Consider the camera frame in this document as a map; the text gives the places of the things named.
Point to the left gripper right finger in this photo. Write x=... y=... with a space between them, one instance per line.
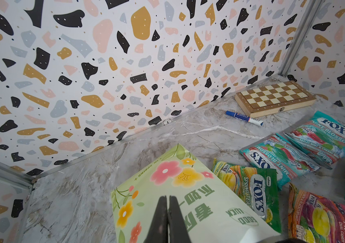
x=177 y=228

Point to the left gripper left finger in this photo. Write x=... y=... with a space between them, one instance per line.
x=158 y=232

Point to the white floral paper bag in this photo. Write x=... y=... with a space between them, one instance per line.
x=177 y=198

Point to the mint blossom candy bag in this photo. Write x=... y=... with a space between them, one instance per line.
x=275 y=152
x=322 y=138

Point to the orange fruits candy bag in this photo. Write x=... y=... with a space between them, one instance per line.
x=315 y=219

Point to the blue white marker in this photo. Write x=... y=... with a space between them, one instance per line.
x=245 y=118

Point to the wooden chessboard box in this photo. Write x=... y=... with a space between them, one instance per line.
x=274 y=98

